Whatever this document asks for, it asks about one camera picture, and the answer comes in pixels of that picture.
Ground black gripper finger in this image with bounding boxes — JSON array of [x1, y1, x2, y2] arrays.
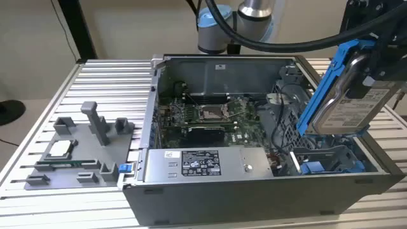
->
[[344, 53, 381, 99]]

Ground hard disk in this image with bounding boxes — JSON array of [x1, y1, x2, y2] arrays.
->
[[296, 39, 402, 139]]

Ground grey metal disk bay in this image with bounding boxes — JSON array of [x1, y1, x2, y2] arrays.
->
[[258, 80, 319, 153]]

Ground blue disk carrier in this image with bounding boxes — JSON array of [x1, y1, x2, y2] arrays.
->
[[300, 161, 366, 176]]

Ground black RAM slot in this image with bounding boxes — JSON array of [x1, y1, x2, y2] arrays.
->
[[183, 93, 231, 97]]

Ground green motherboard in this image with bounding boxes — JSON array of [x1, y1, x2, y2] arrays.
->
[[158, 94, 271, 150]]

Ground CPU socket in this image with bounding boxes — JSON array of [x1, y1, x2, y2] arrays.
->
[[198, 104, 231, 120]]

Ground black graphics card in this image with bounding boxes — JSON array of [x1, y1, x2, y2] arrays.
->
[[184, 125, 227, 146]]

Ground thin metal locking lever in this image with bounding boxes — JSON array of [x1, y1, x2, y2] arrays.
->
[[186, 93, 200, 107]]

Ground grey open PC case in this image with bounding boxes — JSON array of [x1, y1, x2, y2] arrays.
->
[[122, 53, 407, 226]]

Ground silver power supply unit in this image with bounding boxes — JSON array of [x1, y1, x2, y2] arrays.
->
[[143, 147, 274, 183]]

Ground grey parts rack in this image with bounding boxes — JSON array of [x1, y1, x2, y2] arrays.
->
[[24, 101, 136, 191]]

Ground green RAM stick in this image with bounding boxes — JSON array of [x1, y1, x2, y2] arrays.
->
[[36, 160, 98, 167]]

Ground silver CPU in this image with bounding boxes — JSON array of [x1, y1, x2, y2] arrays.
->
[[50, 141, 72, 157]]

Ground black round stand base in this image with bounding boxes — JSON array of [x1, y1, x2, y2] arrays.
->
[[0, 100, 27, 126]]

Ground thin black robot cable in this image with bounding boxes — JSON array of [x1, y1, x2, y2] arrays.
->
[[318, 2, 407, 43]]

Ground black internal case wire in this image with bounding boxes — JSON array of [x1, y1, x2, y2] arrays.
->
[[270, 83, 306, 156]]

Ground red power supply wires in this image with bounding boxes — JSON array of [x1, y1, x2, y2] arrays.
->
[[268, 154, 286, 169]]

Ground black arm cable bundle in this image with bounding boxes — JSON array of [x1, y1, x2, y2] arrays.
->
[[186, 0, 200, 15]]

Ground black frame post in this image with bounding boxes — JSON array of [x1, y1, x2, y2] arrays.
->
[[56, 0, 98, 60]]

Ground thin black wall cable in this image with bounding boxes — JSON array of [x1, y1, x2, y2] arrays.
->
[[51, 0, 82, 64]]

